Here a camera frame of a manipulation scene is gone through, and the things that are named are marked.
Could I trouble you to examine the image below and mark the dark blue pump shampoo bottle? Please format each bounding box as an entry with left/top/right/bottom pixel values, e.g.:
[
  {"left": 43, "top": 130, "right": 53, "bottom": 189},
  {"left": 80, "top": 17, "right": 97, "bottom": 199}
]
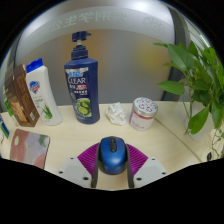
[{"left": 63, "top": 30, "right": 101, "bottom": 125}]

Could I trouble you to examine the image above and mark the brown cracker box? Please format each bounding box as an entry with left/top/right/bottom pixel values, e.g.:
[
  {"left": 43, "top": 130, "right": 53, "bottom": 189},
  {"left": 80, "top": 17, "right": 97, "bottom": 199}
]
[{"left": 3, "top": 63, "right": 41, "bottom": 128}]

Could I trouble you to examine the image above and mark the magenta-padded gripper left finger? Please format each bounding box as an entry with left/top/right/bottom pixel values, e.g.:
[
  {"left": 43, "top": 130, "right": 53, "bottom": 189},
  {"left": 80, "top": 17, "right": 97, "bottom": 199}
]
[{"left": 55, "top": 142, "right": 101, "bottom": 190}]

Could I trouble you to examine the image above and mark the crumpled white tissue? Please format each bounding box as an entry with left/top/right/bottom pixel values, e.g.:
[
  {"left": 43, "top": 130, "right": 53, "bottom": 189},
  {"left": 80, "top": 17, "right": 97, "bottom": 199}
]
[{"left": 105, "top": 101, "right": 128, "bottom": 126}]

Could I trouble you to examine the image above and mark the multicolour patterned mouse pad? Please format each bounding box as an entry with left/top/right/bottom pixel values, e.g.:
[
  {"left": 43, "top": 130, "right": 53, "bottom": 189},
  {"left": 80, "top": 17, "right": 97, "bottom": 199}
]
[{"left": 9, "top": 128, "right": 51, "bottom": 170}]

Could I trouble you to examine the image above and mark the green leafy potted plant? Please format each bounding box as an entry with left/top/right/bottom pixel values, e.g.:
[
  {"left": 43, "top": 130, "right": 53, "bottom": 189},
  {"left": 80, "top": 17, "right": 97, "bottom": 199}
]
[{"left": 152, "top": 31, "right": 224, "bottom": 160}]

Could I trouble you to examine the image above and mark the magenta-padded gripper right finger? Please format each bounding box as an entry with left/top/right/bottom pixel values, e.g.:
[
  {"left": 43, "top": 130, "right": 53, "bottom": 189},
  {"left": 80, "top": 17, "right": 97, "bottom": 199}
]
[{"left": 125, "top": 143, "right": 169, "bottom": 189}]

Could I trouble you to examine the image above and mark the blue computer mouse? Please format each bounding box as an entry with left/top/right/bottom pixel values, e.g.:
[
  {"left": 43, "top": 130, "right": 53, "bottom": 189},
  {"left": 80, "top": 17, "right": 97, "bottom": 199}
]
[{"left": 98, "top": 135, "right": 128, "bottom": 176}]

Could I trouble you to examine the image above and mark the white bottle with blue cap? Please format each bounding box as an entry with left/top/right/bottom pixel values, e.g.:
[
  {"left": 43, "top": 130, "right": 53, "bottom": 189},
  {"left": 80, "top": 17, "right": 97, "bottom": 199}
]
[{"left": 25, "top": 57, "right": 64, "bottom": 127}]

